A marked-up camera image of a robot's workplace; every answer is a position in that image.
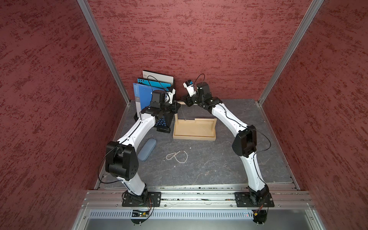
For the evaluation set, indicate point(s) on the teal folder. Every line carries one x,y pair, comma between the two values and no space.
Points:
153,83

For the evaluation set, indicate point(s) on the right aluminium corner post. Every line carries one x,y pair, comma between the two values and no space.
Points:
297,37

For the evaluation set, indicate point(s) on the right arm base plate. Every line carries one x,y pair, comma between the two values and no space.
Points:
248,200

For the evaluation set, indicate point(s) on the left aluminium corner post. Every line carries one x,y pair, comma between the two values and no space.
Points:
87,12

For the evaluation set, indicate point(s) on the white folder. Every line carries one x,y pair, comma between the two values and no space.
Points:
152,76

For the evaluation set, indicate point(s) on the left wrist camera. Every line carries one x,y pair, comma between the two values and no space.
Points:
170,94

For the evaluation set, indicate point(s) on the wooden jewelry display stand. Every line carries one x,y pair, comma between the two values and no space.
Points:
198,129

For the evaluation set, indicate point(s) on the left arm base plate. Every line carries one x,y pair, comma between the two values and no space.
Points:
153,199

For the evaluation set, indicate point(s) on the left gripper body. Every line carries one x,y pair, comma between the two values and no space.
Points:
173,107

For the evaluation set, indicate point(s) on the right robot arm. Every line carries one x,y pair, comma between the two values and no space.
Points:
245,137

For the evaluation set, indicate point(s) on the black mesh file organizer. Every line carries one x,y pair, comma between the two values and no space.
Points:
162,122

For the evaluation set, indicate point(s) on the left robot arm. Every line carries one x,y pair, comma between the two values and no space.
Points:
121,160

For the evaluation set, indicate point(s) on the aluminium corner post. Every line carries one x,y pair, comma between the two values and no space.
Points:
297,37
87,12

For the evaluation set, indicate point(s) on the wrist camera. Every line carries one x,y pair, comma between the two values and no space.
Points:
170,94
189,86

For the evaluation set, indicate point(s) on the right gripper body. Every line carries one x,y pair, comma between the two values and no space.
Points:
193,99

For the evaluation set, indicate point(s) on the blue-grey glasses case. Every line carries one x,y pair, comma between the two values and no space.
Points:
147,149

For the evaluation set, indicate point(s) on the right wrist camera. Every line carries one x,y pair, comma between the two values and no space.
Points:
189,86

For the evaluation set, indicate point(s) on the aluminium rail frame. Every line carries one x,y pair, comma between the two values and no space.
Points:
195,202

